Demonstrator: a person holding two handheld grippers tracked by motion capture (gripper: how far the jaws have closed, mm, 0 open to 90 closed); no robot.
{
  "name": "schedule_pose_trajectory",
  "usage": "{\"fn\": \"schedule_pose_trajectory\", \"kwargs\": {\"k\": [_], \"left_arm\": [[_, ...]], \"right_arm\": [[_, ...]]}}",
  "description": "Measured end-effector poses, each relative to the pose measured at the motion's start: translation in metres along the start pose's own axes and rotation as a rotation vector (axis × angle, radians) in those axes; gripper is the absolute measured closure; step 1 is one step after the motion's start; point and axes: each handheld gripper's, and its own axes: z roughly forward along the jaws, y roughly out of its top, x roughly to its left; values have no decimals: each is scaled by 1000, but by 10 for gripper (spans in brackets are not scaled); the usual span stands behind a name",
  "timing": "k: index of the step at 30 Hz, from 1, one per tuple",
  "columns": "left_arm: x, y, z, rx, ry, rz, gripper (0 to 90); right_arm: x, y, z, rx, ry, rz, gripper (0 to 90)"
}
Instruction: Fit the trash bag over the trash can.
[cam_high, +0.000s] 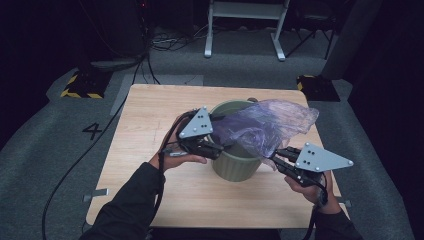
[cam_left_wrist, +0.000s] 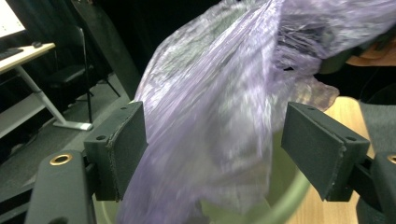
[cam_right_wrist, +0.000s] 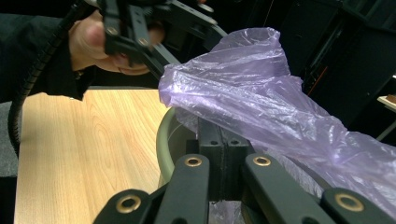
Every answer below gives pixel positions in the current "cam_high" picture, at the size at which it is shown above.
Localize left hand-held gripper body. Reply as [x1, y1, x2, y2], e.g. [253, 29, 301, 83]
[176, 106, 221, 160]

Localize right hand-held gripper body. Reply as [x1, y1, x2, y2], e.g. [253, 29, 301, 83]
[293, 142, 354, 188]

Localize green plastic bin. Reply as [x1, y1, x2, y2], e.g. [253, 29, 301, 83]
[208, 99, 268, 183]

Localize purple plastic bag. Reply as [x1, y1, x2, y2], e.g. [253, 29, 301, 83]
[211, 98, 320, 171]

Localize person's right hand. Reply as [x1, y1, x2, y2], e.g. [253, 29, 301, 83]
[284, 170, 343, 214]

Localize person's left hand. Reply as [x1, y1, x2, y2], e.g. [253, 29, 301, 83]
[148, 113, 208, 173]

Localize black yellow striped base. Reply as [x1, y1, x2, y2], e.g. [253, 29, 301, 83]
[296, 74, 342, 103]
[60, 69, 114, 99]

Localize dark equipment stand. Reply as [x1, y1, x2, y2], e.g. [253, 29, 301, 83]
[78, 0, 151, 73]

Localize grey upright column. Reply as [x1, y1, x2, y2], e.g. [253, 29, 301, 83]
[320, 0, 384, 80]

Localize black tripod stand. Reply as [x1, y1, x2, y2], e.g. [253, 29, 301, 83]
[285, 0, 338, 60]

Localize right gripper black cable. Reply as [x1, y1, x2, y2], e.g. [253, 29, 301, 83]
[301, 181, 330, 240]

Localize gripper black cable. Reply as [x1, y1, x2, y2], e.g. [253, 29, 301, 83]
[301, 181, 330, 240]
[154, 110, 198, 214]

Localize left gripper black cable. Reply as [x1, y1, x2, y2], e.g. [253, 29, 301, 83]
[154, 110, 198, 214]

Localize bundle of floor cables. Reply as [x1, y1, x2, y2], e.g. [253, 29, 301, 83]
[151, 24, 209, 52]

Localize white metal stand frame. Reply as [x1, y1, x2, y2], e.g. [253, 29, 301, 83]
[203, 0, 291, 62]

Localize long black floor cable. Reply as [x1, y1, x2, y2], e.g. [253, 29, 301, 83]
[41, 54, 149, 240]

